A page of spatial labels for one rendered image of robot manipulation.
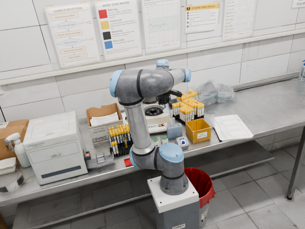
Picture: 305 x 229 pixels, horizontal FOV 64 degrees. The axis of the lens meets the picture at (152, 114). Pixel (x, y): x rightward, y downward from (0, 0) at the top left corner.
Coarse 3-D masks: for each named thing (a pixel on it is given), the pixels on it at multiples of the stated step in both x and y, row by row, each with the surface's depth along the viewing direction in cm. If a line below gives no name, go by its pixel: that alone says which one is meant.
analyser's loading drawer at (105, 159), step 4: (112, 152) 154; (96, 156) 151; (100, 156) 153; (104, 156) 150; (108, 156) 154; (112, 156) 154; (88, 160) 153; (92, 160) 152; (96, 160) 152; (100, 160) 152; (104, 160) 149; (108, 160) 151; (112, 160) 151; (88, 164) 149; (92, 164) 149; (96, 164) 149; (100, 164) 150
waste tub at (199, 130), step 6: (192, 120) 171; (198, 120) 173; (204, 120) 170; (186, 126) 170; (192, 126) 174; (198, 126) 175; (204, 126) 172; (210, 126) 163; (186, 132) 173; (192, 132) 160; (198, 132) 161; (204, 132) 162; (210, 132) 164; (192, 138) 163; (198, 138) 163; (204, 138) 165; (210, 138) 166
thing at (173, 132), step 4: (172, 124) 169; (176, 124) 169; (180, 124) 168; (168, 128) 165; (172, 128) 166; (176, 128) 167; (180, 128) 167; (168, 132) 167; (172, 132) 168; (176, 132) 168; (180, 132) 169; (168, 136) 168; (172, 136) 169; (176, 136) 170; (180, 136) 170; (172, 140) 169
